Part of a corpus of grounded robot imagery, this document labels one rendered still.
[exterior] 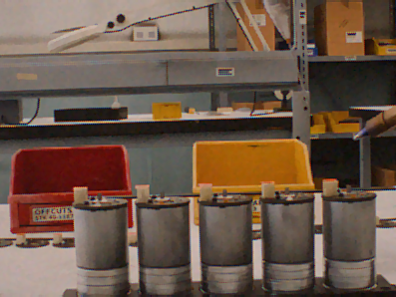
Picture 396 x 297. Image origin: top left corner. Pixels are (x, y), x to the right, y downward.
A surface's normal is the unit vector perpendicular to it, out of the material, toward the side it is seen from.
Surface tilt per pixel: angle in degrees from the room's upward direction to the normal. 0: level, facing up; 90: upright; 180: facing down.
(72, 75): 90
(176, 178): 90
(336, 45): 90
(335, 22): 86
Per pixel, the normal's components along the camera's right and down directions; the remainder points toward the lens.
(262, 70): 0.11, 0.07
